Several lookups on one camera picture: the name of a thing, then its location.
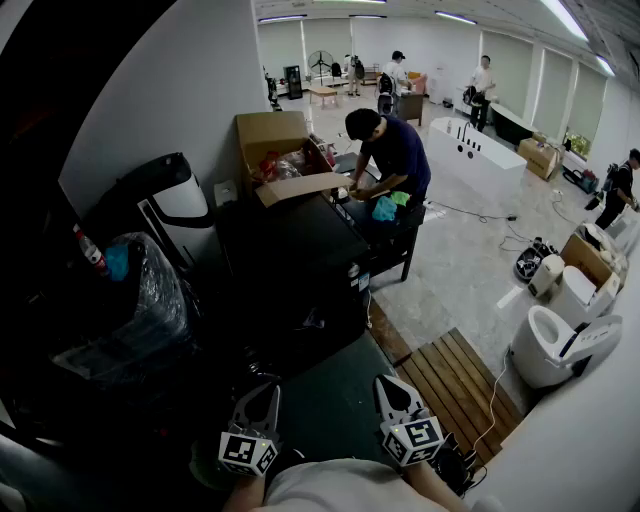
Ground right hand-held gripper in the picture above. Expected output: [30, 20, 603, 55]
[373, 374, 447, 469]

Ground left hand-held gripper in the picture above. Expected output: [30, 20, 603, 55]
[217, 383, 283, 479]

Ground dark grey washing machine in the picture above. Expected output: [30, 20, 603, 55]
[215, 192, 375, 374]

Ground person's right forearm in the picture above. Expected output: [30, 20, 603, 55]
[403, 459, 456, 504]

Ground person's left forearm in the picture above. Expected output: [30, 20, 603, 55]
[222, 472, 266, 512]

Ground wooden slat mat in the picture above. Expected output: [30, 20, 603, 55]
[393, 327, 525, 469]

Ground person's white t-shirt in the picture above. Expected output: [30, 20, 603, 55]
[262, 457, 454, 512]

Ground plastic-wrapped black object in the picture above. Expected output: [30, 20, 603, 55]
[47, 231, 204, 396]

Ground white toilet with open lid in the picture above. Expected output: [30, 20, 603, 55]
[508, 304, 625, 391]

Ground black table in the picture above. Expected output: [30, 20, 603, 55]
[324, 152, 427, 282]

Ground black round floor device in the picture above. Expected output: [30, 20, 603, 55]
[513, 237, 560, 284]

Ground small white appliance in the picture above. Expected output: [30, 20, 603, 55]
[527, 253, 566, 300]

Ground teal box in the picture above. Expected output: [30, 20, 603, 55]
[371, 195, 400, 223]

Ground blue-green crumpled rag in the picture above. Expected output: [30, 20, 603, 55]
[103, 243, 133, 283]

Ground white toilet in carton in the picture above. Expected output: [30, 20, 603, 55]
[548, 264, 621, 327]

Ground red label water bottle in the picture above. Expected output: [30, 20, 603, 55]
[72, 223, 111, 279]

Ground white bathtub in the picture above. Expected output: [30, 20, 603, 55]
[427, 116, 529, 201]

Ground large open cardboard box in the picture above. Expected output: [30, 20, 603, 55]
[235, 110, 352, 209]

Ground brown wooden cabinet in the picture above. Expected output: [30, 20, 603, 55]
[397, 92, 426, 127]

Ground black bathtub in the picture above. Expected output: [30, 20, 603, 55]
[488, 102, 540, 147]

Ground low wooden table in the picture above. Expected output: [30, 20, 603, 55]
[306, 85, 341, 109]

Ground black cabinet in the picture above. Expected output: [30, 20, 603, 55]
[282, 64, 304, 100]

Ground white roller blind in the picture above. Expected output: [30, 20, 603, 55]
[480, 29, 535, 124]
[567, 62, 609, 161]
[533, 47, 574, 144]

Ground black floor fan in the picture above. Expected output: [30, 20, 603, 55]
[306, 49, 335, 91]

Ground black cable bundle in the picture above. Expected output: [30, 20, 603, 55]
[430, 432, 489, 497]

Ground thin white cable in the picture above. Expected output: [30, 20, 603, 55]
[471, 352, 512, 454]

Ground grey wall box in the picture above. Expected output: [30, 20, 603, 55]
[213, 179, 241, 207]

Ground white appliance with black frame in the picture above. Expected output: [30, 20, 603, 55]
[92, 152, 217, 274]

